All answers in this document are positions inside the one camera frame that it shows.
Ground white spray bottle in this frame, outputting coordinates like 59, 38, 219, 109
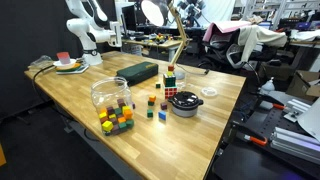
259, 77, 277, 96

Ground black office chair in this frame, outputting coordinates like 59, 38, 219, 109
198, 28, 268, 73

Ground red plastic cup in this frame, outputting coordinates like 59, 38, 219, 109
56, 51, 72, 65

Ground stack of colourful plates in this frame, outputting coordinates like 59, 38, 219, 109
55, 61, 90, 75

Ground brown cardboard box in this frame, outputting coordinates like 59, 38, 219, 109
285, 69, 320, 101

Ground clear plastic jar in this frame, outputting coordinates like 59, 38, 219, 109
90, 76, 135, 137

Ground white bowl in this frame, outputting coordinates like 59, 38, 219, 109
53, 58, 78, 68

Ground orange handled screwdriver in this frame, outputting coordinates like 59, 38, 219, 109
259, 101, 287, 111

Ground wooden desk lamp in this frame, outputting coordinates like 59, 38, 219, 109
140, 0, 193, 81

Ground clear plastic bag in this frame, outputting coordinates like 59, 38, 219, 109
29, 54, 55, 70

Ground grey pot with black lid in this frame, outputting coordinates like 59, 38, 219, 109
167, 91, 205, 118

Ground dark green flat case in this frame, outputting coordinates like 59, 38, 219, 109
116, 61, 160, 87

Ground clear round plastic lid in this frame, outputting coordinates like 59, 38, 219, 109
200, 86, 218, 98

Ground pink cloth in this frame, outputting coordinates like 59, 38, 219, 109
202, 20, 253, 43

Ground wooden background desk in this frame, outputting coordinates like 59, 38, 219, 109
121, 36, 193, 51

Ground white and red Rubik's cube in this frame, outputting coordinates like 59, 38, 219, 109
164, 85, 178, 100

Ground dark green Rubik's cube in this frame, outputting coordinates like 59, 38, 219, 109
162, 73, 177, 88

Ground orange block in jar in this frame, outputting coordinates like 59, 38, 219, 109
123, 108, 134, 120

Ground black cable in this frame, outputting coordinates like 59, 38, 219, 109
31, 64, 73, 123

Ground orange handled clamp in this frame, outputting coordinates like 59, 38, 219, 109
243, 133, 269, 147

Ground aluminium profile bars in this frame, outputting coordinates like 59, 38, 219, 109
269, 126, 320, 166

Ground beige cloth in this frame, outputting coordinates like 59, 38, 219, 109
237, 24, 288, 64

